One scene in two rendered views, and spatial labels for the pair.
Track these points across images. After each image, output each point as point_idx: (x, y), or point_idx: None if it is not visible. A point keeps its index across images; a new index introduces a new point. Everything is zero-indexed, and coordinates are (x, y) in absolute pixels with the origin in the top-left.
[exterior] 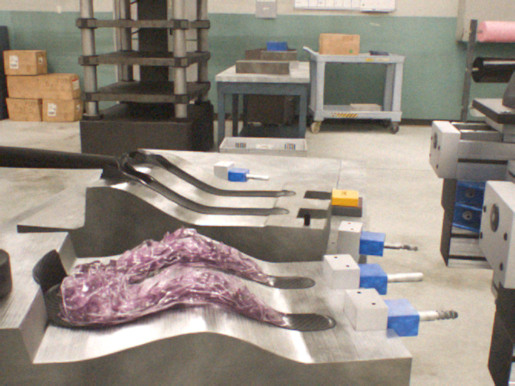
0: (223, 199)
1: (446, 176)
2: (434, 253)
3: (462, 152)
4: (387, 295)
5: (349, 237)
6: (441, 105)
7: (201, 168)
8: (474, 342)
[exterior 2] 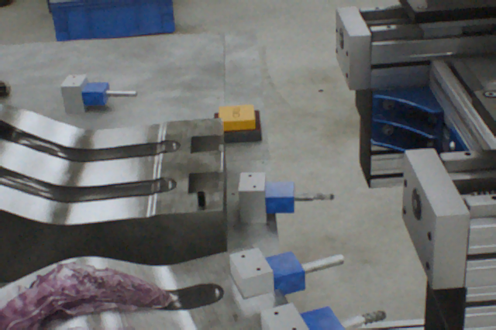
0: (90, 169)
1: (359, 87)
2: (352, 91)
3: (375, 56)
4: (300, 161)
5: (253, 197)
6: None
7: (50, 119)
8: None
